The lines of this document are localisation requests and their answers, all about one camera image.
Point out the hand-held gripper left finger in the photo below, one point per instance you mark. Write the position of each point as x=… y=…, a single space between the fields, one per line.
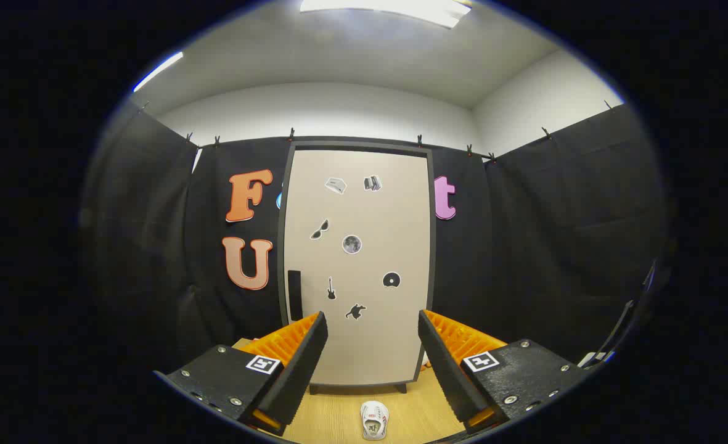
x=302 y=364

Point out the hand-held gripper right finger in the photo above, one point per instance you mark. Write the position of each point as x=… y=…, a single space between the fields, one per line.
x=444 y=370

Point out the beige shoe cabinet door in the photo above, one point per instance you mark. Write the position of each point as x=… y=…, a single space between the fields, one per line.
x=370 y=345

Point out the white canvas shoe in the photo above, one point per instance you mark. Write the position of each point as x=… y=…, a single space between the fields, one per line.
x=374 y=420

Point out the grey shoe cabinet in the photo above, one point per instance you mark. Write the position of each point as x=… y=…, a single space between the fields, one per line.
x=359 y=145

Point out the black backdrop cloth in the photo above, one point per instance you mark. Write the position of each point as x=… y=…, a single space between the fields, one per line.
x=524 y=246

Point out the white flat object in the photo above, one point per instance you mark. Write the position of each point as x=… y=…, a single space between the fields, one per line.
x=593 y=358

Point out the row of black cloth clips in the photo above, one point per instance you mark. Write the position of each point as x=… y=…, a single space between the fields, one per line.
x=291 y=134

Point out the long ceiling light strip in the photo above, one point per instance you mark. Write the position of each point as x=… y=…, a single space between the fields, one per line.
x=157 y=71

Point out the rectangular ceiling light panel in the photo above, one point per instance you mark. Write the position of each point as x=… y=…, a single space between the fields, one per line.
x=388 y=9

